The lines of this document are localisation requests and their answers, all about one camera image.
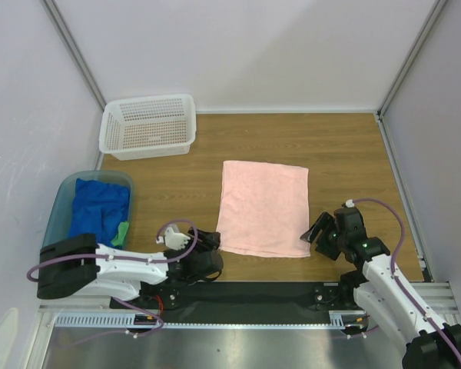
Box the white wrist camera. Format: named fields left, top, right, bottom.
left=155, top=224, right=190, bottom=251
left=344, top=199, right=355, bottom=208

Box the blue translucent plastic tub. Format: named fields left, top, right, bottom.
left=43, top=170, right=134, bottom=250

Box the pink towel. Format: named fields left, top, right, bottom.
left=217, top=161, right=310, bottom=258

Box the purple cable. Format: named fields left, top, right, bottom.
left=25, top=218, right=199, bottom=347
left=330, top=198, right=461, bottom=369

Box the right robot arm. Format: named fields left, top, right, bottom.
left=300, top=205, right=461, bottom=368

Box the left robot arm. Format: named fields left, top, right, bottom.
left=28, top=224, right=224, bottom=308

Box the right aluminium frame post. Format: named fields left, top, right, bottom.
left=377, top=0, right=450, bottom=118

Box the left aluminium frame post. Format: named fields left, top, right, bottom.
left=39, top=0, right=107, bottom=111

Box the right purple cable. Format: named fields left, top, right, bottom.
left=330, top=198, right=461, bottom=369

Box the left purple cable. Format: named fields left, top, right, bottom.
left=25, top=218, right=199, bottom=347

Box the aluminium frame post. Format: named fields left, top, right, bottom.
left=39, top=0, right=107, bottom=111
left=377, top=0, right=450, bottom=118

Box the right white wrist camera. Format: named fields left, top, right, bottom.
left=344, top=199, right=355, bottom=208

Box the green towel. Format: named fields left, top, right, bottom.
left=111, top=221, right=130, bottom=248

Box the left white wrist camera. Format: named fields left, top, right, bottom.
left=155, top=224, right=190, bottom=251

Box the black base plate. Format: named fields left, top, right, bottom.
left=109, top=281, right=370, bottom=324

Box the blue towel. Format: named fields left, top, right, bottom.
left=68, top=178, right=131, bottom=248

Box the slotted aluminium rail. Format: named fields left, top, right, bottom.
left=38, top=280, right=458, bottom=331

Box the white perforated plastic basket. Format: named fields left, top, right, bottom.
left=98, top=94, right=197, bottom=161

